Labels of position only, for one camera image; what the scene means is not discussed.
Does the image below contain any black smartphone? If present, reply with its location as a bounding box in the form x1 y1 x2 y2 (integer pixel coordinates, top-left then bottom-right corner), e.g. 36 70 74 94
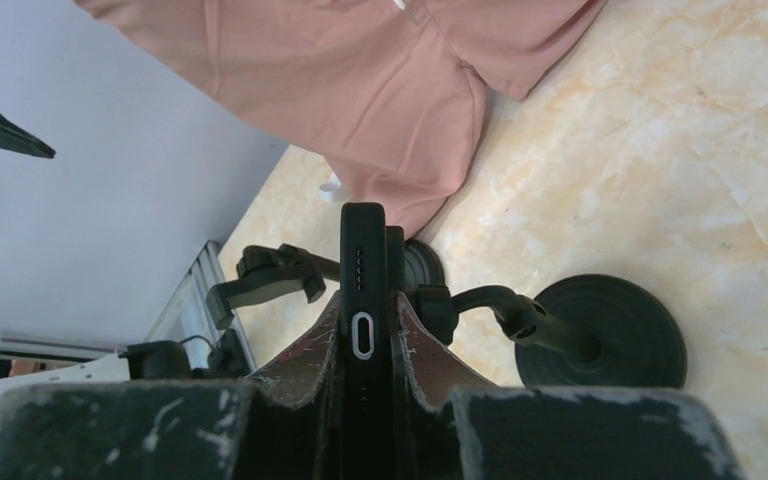
339 203 395 479

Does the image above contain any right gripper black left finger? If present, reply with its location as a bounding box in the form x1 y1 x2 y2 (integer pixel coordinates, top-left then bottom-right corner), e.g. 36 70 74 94
0 299 339 479

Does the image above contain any black phone stand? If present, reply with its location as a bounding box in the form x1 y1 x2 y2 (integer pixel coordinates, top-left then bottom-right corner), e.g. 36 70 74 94
403 240 688 389
206 240 445 330

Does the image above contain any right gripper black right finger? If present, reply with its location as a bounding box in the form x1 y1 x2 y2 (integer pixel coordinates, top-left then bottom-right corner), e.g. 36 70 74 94
391 292 744 479

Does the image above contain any pink hanging garment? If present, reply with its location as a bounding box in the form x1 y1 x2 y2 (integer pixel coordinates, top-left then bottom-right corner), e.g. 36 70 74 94
81 0 604 236

